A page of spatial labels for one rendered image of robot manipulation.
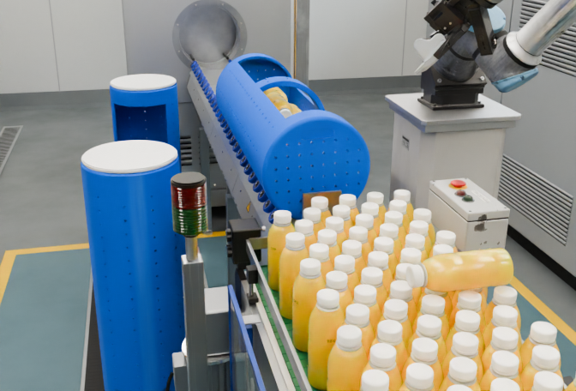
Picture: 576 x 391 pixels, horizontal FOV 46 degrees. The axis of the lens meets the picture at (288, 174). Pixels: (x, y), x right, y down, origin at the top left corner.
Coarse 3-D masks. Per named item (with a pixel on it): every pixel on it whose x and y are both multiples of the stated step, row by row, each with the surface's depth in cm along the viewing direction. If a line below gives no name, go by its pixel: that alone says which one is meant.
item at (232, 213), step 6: (228, 198) 278; (228, 204) 278; (234, 204) 279; (228, 210) 279; (234, 210) 280; (228, 216) 280; (234, 216) 281; (228, 258) 288; (228, 264) 289; (234, 264) 288; (228, 270) 291; (234, 270) 289; (228, 276) 292; (234, 276) 290; (228, 282) 294; (234, 282) 291; (234, 288) 292
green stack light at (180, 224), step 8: (176, 208) 121; (200, 208) 121; (176, 216) 121; (184, 216) 120; (192, 216) 120; (200, 216) 121; (176, 224) 122; (184, 224) 121; (192, 224) 121; (200, 224) 122; (176, 232) 122; (184, 232) 121; (192, 232) 121; (200, 232) 122
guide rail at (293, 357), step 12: (252, 252) 155; (252, 264) 155; (264, 276) 145; (264, 288) 142; (276, 312) 132; (276, 324) 132; (288, 336) 124; (288, 348) 122; (300, 372) 114; (300, 384) 115
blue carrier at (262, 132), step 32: (256, 64) 248; (224, 96) 230; (256, 96) 199; (288, 96) 255; (256, 128) 183; (288, 128) 167; (320, 128) 169; (352, 128) 171; (256, 160) 177; (288, 160) 170; (320, 160) 172; (352, 160) 174; (288, 192) 173; (352, 192) 177
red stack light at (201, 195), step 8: (176, 192) 119; (184, 192) 119; (192, 192) 119; (200, 192) 120; (176, 200) 120; (184, 200) 119; (192, 200) 119; (200, 200) 120; (184, 208) 120; (192, 208) 120
